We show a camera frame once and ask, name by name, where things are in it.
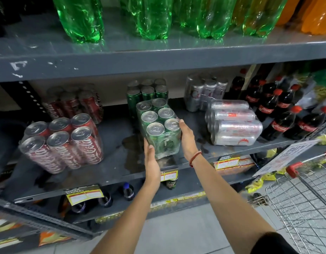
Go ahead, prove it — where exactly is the person's left hand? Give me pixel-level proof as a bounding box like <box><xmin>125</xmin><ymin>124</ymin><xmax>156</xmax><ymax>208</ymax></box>
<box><xmin>143</xmin><ymin>138</ymin><xmax>161</xmax><ymax>183</ymax></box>

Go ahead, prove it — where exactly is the person's right hand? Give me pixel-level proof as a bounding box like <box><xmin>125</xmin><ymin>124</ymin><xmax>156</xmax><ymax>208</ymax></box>
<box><xmin>178</xmin><ymin>119</ymin><xmax>203</xmax><ymax>163</ymax></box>

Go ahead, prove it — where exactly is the green can six-pack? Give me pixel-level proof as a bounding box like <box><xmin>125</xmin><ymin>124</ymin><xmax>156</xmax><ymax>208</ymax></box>
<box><xmin>136</xmin><ymin>98</ymin><xmax>182</xmax><ymax>160</ymax></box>
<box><xmin>126</xmin><ymin>78</ymin><xmax>169</xmax><ymax>118</ymax></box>

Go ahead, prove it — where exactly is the person's left forearm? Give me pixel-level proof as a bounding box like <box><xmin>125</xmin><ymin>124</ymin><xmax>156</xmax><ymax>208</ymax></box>
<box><xmin>90</xmin><ymin>178</ymin><xmax>163</xmax><ymax>254</ymax></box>

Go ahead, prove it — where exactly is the person's right forearm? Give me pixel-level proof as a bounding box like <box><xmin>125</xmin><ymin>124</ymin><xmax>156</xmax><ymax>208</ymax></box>
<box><xmin>191</xmin><ymin>153</ymin><xmax>277</xmax><ymax>254</ymax></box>

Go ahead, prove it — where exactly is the yellow shelf price tag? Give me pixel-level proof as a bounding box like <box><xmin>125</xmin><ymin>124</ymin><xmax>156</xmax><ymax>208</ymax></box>
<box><xmin>66</xmin><ymin>186</ymin><xmax>104</xmax><ymax>206</ymax></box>
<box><xmin>160</xmin><ymin>169</ymin><xmax>179</xmax><ymax>182</ymax></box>
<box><xmin>214</xmin><ymin>155</ymin><xmax>241</xmax><ymax>171</ymax></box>

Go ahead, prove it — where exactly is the wrapped silver can six-pack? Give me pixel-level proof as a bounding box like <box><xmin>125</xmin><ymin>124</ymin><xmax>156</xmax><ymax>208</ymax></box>
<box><xmin>184</xmin><ymin>74</ymin><xmax>229</xmax><ymax>112</ymax></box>
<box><xmin>205</xmin><ymin>99</ymin><xmax>263</xmax><ymax>146</ymax></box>

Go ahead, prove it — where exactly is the dark bottle blue cap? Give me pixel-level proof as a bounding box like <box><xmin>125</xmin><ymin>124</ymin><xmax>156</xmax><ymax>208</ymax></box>
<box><xmin>123</xmin><ymin>183</ymin><xmax>135</xmax><ymax>201</ymax></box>

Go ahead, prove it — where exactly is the strip of small yellow labels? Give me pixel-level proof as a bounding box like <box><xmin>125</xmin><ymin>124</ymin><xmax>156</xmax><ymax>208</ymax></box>
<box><xmin>95</xmin><ymin>191</ymin><xmax>206</xmax><ymax>224</ymax></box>

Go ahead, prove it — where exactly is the orange carton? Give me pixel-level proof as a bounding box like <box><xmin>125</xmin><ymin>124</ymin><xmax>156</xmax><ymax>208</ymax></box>
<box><xmin>215</xmin><ymin>155</ymin><xmax>257</xmax><ymax>175</ymax></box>

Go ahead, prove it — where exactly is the wrapped red can six-pack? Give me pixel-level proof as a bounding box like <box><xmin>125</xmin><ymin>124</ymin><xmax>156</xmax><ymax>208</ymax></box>
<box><xmin>42</xmin><ymin>84</ymin><xmax>104</xmax><ymax>125</ymax></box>
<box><xmin>19</xmin><ymin>113</ymin><xmax>104</xmax><ymax>174</ymax></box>

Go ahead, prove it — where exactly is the row of dark cola bottles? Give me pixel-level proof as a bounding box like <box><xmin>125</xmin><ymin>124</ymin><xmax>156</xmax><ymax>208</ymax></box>
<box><xmin>228</xmin><ymin>67</ymin><xmax>326</xmax><ymax>142</ymax></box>

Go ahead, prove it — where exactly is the pile of yellow snack packets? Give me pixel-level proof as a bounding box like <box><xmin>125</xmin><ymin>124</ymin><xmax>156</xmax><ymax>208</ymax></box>
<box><xmin>245</xmin><ymin>133</ymin><xmax>326</xmax><ymax>194</ymax></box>

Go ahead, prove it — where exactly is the white paper sign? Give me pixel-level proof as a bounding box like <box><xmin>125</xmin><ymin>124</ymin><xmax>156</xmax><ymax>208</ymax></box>
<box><xmin>254</xmin><ymin>140</ymin><xmax>321</xmax><ymax>177</ymax></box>

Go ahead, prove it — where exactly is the large green plastic bottle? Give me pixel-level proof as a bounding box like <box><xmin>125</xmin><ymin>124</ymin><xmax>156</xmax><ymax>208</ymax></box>
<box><xmin>51</xmin><ymin>0</ymin><xmax>105</xmax><ymax>43</ymax></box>
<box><xmin>118</xmin><ymin>0</ymin><xmax>173</xmax><ymax>41</ymax></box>
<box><xmin>196</xmin><ymin>0</ymin><xmax>238</xmax><ymax>40</ymax></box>
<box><xmin>173</xmin><ymin>0</ymin><xmax>200</xmax><ymax>29</ymax></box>

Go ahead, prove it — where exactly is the grey metal shelving rack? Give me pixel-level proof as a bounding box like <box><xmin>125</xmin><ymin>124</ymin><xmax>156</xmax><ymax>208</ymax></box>
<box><xmin>0</xmin><ymin>8</ymin><xmax>326</xmax><ymax>244</ymax></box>

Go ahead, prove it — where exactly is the orange snack packet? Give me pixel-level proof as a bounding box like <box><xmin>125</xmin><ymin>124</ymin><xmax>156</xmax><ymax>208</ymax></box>
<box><xmin>38</xmin><ymin>231</ymin><xmax>71</xmax><ymax>247</ymax></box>
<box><xmin>0</xmin><ymin>218</ymin><xmax>23</xmax><ymax>235</ymax></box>

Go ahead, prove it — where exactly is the large yellow-green plastic bottle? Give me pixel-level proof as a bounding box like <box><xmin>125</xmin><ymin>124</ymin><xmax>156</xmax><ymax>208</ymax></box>
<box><xmin>230</xmin><ymin>0</ymin><xmax>290</xmax><ymax>38</ymax></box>

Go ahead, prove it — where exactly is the black sleeve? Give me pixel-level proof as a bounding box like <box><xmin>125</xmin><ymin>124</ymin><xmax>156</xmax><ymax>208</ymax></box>
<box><xmin>251</xmin><ymin>232</ymin><xmax>299</xmax><ymax>254</ymax></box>

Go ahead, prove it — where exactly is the large orange soda bottle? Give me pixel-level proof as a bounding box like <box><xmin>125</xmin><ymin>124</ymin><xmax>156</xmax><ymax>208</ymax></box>
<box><xmin>300</xmin><ymin>0</ymin><xmax>326</xmax><ymax>35</ymax></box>
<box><xmin>275</xmin><ymin>0</ymin><xmax>302</xmax><ymax>26</ymax></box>

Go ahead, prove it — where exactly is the red thread bracelet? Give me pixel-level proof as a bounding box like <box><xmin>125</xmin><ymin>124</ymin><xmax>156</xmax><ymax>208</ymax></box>
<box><xmin>189</xmin><ymin>150</ymin><xmax>203</xmax><ymax>168</ymax></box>

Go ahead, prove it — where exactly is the wire shopping cart red handle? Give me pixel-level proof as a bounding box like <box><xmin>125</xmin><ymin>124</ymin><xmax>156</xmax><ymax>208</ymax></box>
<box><xmin>247</xmin><ymin>121</ymin><xmax>326</xmax><ymax>254</ymax></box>

